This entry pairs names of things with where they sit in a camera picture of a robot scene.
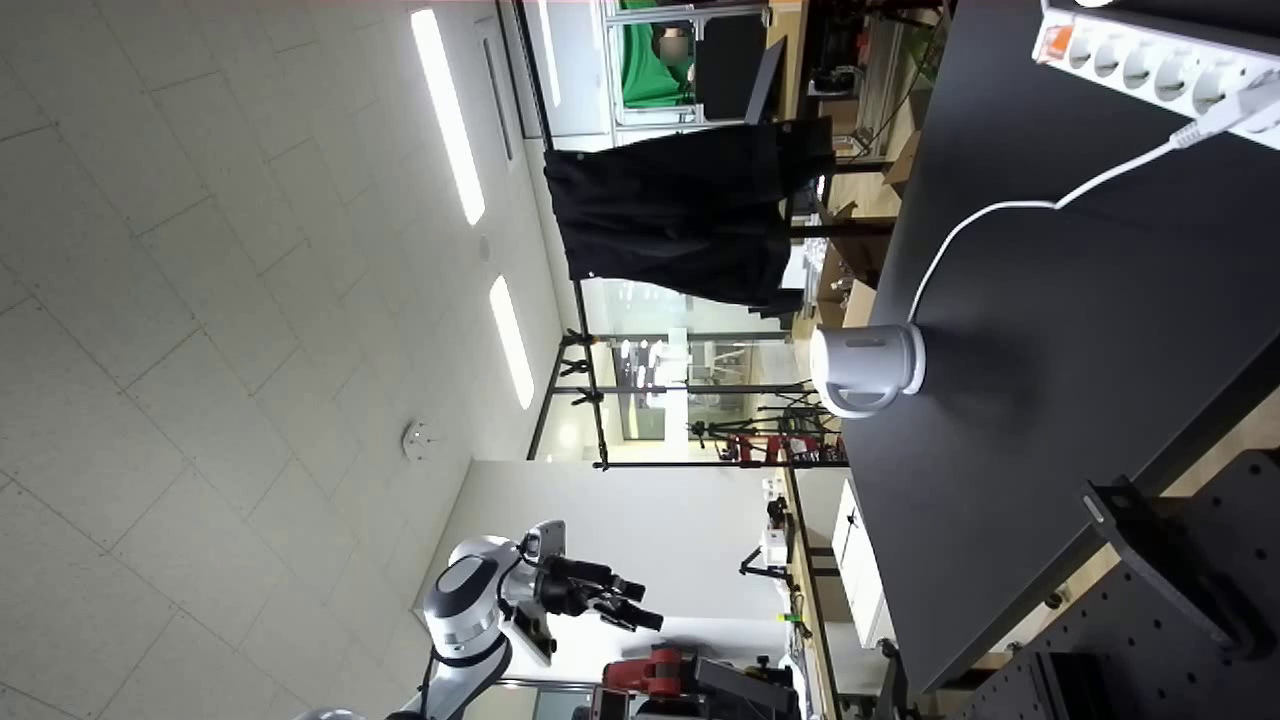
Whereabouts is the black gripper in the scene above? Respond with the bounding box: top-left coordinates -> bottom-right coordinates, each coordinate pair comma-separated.
528,519 -> 669,636

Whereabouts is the grey cylindrical cup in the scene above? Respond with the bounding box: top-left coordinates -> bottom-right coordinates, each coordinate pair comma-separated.
812,318 -> 931,423

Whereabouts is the white power strip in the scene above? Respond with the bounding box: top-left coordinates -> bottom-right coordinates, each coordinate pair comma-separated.
1028,0 -> 1280,153

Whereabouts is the red and black machine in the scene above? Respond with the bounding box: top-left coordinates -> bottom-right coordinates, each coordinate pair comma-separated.
597,639 -> 791,720

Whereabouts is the white drawer cabinet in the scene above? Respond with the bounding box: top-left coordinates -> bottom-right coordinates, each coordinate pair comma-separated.
828,475 -> 901,650

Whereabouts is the round white smoke detector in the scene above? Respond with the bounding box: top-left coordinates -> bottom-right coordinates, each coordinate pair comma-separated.
395,416 -> 441,465

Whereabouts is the short ceiling light strip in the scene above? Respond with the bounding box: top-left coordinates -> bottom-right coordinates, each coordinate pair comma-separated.
482,270 -> 540,410

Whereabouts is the black hanging cloth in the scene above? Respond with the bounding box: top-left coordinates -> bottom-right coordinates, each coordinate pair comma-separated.
540,119 -> 841,312

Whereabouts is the long ceiling light strip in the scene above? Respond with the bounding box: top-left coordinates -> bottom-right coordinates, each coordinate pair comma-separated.
406,4 -> 491,226

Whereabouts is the black perforated mounting board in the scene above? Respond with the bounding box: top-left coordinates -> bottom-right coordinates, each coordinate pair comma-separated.
931,446 -> 1280,720

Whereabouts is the person in green shirt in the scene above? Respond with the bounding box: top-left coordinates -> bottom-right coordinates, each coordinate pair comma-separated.
616,0 -> 701,110

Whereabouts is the black office chair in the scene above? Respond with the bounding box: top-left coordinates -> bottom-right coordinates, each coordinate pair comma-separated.
690,8 -> 791,126

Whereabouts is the person in dark shirt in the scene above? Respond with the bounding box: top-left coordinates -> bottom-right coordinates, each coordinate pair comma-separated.
653,20 -> 701,69

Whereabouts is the white kettle power cable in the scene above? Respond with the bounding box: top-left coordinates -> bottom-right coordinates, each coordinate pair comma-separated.
907,72 -> 1280,332

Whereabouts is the white window frame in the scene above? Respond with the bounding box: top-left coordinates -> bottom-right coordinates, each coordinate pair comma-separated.
518,0 -> 775,156

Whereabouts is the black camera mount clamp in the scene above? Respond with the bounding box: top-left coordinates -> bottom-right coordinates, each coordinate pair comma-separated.
1078,475 -> 1276,661

